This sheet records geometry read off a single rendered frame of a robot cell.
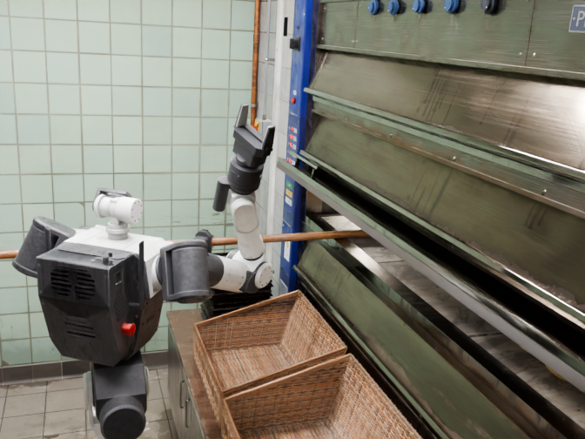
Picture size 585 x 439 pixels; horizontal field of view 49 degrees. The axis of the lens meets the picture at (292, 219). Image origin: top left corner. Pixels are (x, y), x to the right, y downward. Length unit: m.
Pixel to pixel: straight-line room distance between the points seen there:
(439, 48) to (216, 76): 1.86
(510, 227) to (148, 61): 2.34
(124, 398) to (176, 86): 2.08
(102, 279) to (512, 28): 1.11
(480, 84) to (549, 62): 0.25
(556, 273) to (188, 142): 2.47
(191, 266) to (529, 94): 0.89
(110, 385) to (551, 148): 1.20
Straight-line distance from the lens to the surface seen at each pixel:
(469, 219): 1.67
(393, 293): 2.06
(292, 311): 2.87
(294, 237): 2.43
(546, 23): 1.51
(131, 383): 1.77
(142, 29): 3.44
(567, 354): 1.23
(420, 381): 1.96
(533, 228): 1.50
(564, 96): 1.45
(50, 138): 3.48
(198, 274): 1.61
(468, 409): 1.79
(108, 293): 1.57
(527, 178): 1.50
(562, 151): 1.39
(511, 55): 1.59
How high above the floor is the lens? 1.95
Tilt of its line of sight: 16 degrees down
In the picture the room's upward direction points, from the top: 3 degrees clockwise
